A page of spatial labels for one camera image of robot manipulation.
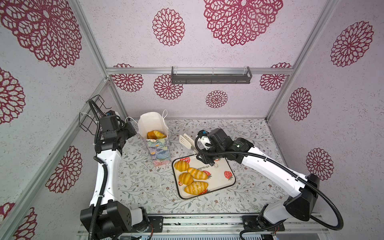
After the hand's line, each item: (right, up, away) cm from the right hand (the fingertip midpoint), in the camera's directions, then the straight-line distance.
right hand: (198, 153), depth 73 cm
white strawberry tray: (+14, -16, +17) cm, 27 cm away
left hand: (-35, +12, +4) cm, 37 cm away
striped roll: (0, -14, +14) cm, 20 cm away
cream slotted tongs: (-5, +5, +1) cm, 8 cm away
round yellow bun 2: (-7, -16, +12) cm, 21 cm away
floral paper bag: (-22, +1, +9) cm, 23 cm away
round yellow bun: (-9, -10, +17) cm, 21 cm away
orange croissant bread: (-27, +9, +22) cm, 36 cm away
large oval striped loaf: (-1, -20, +8) cm, 22 cm away
